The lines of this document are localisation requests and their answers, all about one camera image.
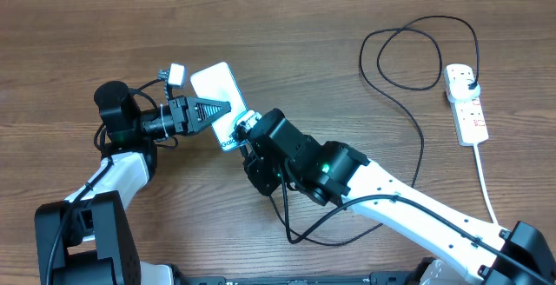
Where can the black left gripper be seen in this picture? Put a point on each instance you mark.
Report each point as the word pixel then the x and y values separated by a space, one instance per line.
pixel 188 115

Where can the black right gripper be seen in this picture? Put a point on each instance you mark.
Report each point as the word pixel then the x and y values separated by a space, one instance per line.
pixel 254 168

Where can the Samsung Galaxy smartphone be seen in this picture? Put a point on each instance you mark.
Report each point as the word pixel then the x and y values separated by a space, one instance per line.
pixel 218 83

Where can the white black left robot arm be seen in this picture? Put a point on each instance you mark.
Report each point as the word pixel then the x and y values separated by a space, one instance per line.
pixel 86 238

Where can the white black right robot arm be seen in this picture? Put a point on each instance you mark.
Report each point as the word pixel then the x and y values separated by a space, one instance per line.
pixel 477 252

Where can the white charger plug adapter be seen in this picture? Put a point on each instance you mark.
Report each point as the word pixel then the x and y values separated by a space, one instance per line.
pixel 459 91

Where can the white power strip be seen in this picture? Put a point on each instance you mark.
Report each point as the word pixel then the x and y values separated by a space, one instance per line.
pixel 468 117

